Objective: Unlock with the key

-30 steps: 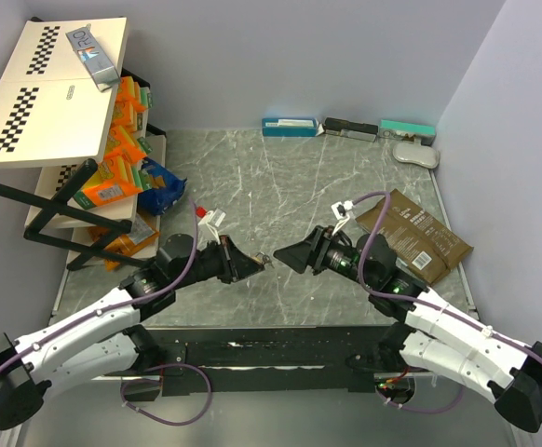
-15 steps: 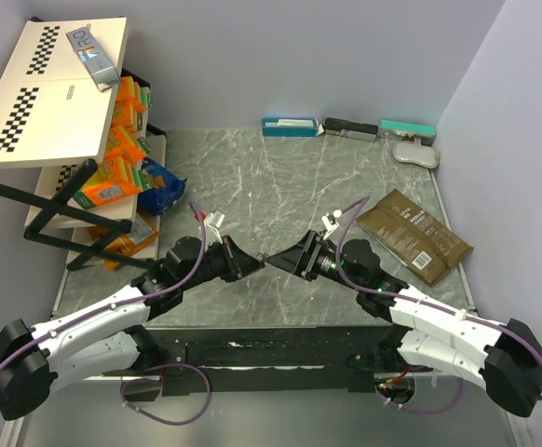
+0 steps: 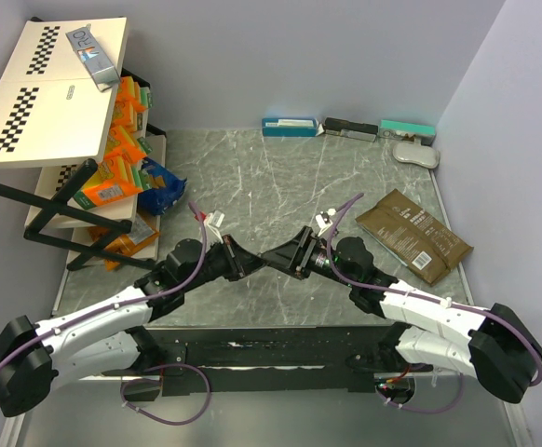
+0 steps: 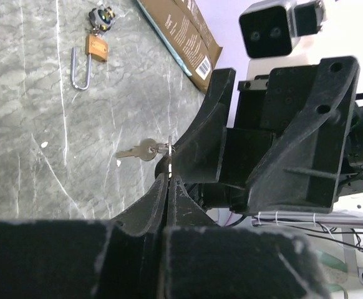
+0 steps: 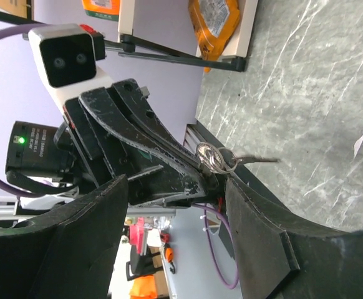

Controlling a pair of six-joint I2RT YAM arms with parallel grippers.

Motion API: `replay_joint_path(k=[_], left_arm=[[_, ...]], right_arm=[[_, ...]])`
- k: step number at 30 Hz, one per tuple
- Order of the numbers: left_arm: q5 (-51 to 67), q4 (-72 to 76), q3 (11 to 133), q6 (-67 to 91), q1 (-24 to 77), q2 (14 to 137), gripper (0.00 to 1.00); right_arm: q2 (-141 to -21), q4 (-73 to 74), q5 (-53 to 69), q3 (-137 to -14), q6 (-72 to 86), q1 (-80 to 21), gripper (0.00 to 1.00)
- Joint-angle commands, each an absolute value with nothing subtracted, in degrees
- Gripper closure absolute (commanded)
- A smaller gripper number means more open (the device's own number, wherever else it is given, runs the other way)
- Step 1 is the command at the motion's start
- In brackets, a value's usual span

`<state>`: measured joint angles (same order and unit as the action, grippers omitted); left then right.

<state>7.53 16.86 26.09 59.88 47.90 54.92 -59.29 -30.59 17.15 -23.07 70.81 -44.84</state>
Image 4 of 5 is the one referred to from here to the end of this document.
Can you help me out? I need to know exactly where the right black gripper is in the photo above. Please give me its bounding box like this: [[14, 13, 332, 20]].
[[172, 56, 360, 215]]

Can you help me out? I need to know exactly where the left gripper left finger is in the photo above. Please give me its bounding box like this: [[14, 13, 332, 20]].
[[113, 174, 168, 236]]

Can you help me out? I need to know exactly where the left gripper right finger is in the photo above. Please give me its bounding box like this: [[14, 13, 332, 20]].
[[167, 176, 218, 227]]

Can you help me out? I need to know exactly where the small key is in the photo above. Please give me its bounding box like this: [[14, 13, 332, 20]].
[[115, 136, 175, 177]]

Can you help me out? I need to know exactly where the long shackle brass padlock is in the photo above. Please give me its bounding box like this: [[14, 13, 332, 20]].
[[70, 34, 109, 92]]

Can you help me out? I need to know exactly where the key bunch with panda charm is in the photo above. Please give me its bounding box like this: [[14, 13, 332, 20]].
[[88, 5, 115, 34]]

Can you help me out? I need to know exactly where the brown foil package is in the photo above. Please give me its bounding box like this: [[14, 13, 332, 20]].
[[137, 0, 223, 93]]

